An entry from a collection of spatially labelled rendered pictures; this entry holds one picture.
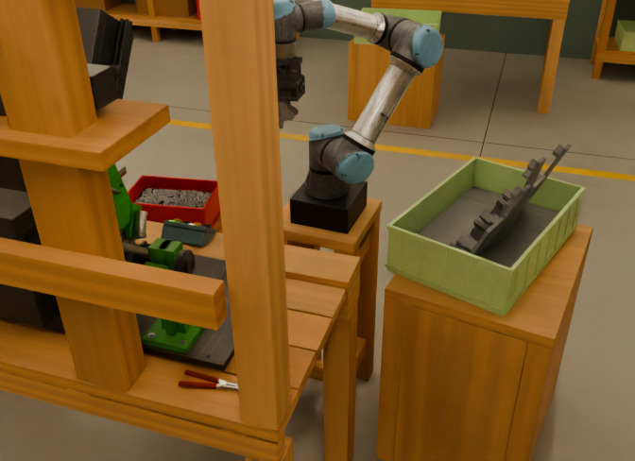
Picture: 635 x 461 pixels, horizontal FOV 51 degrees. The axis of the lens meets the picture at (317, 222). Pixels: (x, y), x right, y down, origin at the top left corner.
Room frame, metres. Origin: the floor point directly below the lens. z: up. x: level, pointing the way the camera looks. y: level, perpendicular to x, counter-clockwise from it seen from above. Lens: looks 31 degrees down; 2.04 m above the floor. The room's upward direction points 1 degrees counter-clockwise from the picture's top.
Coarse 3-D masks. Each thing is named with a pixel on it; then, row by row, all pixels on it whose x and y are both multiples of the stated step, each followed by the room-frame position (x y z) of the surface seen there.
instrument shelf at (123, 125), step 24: (0, 120) 1.24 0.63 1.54; (120, 120) 1.23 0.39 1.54; (144, 120) 1.23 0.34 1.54; (168, 120) 1.30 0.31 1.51; (0, 144) 1.15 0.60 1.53; (24, 144) 1.13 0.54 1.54; (48, 144) 1.12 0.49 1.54; (72, 144) 1.12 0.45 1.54; (96, 144) 1.12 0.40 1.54; (120, 144) 1.14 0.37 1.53; (96, 168) 1.08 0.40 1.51
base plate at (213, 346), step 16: (192, 272) 1.61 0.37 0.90; (208, 272) 1.61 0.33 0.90; (224, 272) 1.61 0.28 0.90; (144, 320) 1.39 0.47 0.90; (224, 320) 1.38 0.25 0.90; (208, 336) 1.32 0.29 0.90; (224, 336) 1.32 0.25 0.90; (160, 352) 1.27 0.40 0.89; (176, 352) 1.26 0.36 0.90; (192, 352) 1.26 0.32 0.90; (208, 352) 1.26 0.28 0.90; (224, 352) 1.26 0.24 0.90; (224, 368) 1.21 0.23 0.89
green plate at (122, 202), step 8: (112, 168) 1.65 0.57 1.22; (112, 176) 1.64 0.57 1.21; (112, 184) 1.63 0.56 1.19; (120, 184) 1.65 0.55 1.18; (120, 192) 1.64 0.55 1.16; (120, 200) 1.62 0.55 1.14; (128, 200) 1.65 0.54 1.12; (120, 208) 1.61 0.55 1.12; (128, 208) 1.64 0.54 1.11; (120, 216) 1.60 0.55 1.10; (128, 216) 1.62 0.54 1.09; (120, 224) 1.58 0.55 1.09
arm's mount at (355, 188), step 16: (304, 192) 2.01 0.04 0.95; (352, 192) 2.01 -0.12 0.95; (304, 208) 1.95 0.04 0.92; (320, 208) 1.92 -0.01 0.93; (336, 208) 1.90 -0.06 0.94; (352, 208) 1.94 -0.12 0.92; (304, 224) 1.95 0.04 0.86; (320, 224) 1.92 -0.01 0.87; (336, 224) 1.90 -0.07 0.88; (352, 224) 1.94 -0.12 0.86
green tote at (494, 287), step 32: (480, 160) 2.22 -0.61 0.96; (448, 192) 2.07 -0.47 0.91; (544, 192) 2.07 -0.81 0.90; (576, 192) 2.00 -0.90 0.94; (416, 224) 1.89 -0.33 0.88; (576, 224) 1.99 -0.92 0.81; (416, 256) 1.70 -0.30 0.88; (448, 256) 1.63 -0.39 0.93; (544, 256) 1.75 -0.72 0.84; (448, 288) 1.63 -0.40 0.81; (480, 288) 1.57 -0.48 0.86; (512, 288) 1.54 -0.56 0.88
